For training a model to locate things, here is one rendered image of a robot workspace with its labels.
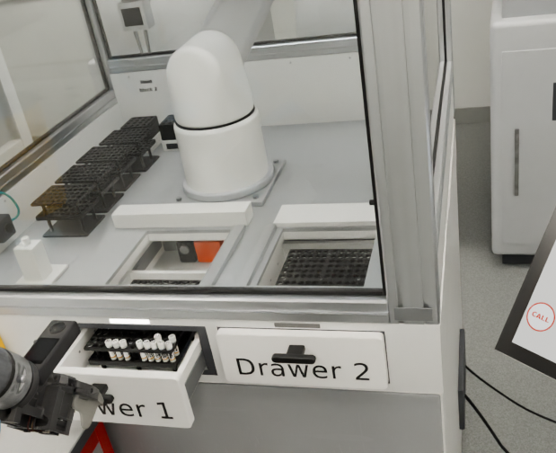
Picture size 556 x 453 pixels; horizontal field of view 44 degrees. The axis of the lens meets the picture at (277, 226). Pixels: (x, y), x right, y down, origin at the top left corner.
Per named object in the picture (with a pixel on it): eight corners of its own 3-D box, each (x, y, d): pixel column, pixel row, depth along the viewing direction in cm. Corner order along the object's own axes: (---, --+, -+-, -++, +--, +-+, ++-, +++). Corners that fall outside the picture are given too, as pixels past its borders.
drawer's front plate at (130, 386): (191, 429, 116) (177, 378, 110) (43, 418, 124) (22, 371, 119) (195, 421, 117) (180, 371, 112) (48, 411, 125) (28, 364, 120)
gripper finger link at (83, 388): (80, 401, 108) (42, 388, 101) (83, 389, 109) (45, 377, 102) (104, 402, 106) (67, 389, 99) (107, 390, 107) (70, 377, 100)
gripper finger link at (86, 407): (94, 433, 110) (56, 423, 103) (102, 396, 113) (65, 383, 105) (110, 434, 109) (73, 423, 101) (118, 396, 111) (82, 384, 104)
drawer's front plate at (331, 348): (387, 390, 116) (382, 338, 111) (226, 382, 124) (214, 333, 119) (389, 383, 118) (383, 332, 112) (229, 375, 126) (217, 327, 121)
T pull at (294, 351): (315, 365, 112) (313, 359, 112) (271, 363, 115) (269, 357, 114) (319, 350, 115) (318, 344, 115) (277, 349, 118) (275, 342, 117)
